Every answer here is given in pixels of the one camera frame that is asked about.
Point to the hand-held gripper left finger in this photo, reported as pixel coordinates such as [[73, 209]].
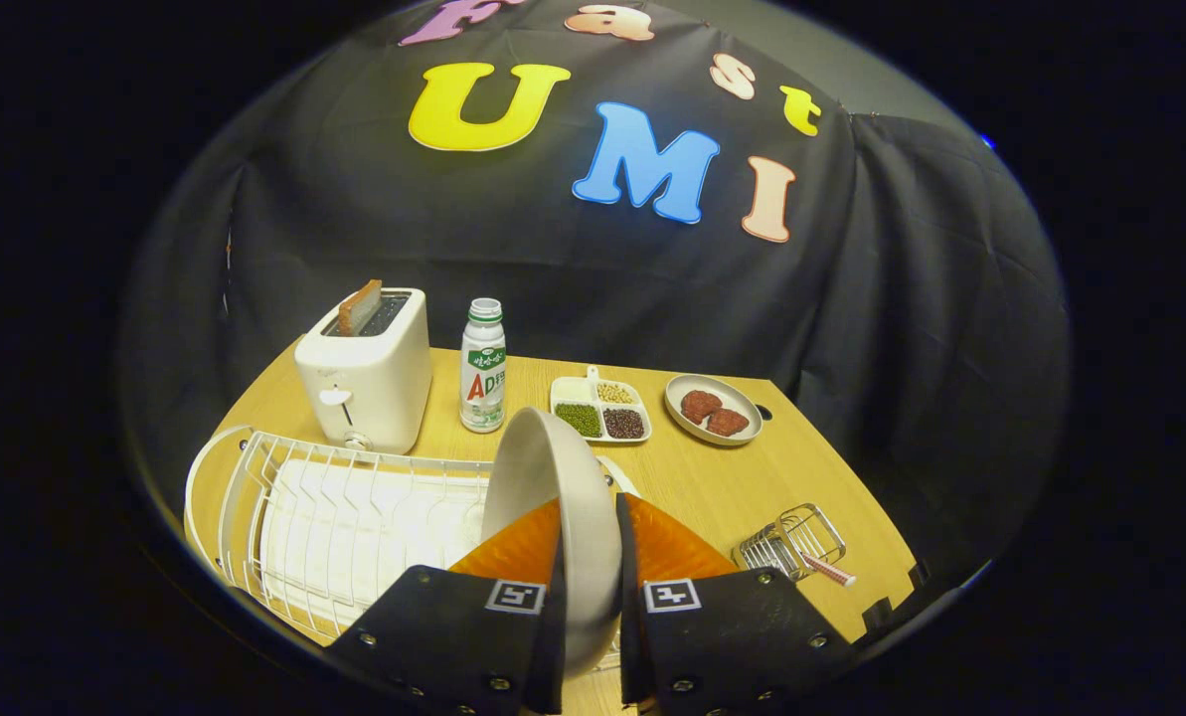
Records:
[[551, 656]]

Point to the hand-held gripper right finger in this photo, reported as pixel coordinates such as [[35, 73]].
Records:
[[630, 636]]

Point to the beige round plate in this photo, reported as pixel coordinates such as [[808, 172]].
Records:
[[563, 477]]

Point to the white divided dish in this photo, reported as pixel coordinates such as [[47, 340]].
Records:
[[573, 390]]

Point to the beige dish with meat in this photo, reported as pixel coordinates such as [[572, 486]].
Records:
[[744, 400]]

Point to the pile of dark beans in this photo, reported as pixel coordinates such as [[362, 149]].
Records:
[[624, 424]]

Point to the pile of green beans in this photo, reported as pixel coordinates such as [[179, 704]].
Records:
[[579, 420]]

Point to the red meat patty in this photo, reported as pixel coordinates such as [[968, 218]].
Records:
[[700, 406], [730, 423]]

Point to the pile of yellow beans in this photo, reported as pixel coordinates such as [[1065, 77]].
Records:
[[615, 393]]

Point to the white drink bottle green label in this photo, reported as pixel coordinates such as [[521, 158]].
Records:
[[483, 388]]

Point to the white toaster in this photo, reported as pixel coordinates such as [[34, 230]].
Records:
[[374, 378]]

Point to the brown toast slice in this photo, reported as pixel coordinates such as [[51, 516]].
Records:
[[359, 308]]

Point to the black backdrop cloth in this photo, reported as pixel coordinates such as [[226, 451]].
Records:
[[354, 199]]

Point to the black table edge bracket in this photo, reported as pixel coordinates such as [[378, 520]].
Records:
[[877, 615], [918, 575]]

